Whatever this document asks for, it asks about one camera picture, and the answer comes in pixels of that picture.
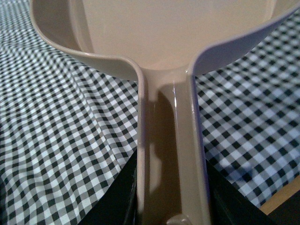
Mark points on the beige plastic dustpan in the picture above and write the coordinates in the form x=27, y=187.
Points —
x=163, y=45

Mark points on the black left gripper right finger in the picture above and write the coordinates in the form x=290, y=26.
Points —
x=229, y=206

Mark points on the black white checkered bedsheet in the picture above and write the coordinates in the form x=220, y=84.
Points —
x=66, y=130

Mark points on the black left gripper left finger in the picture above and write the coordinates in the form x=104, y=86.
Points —
x=118, y=204

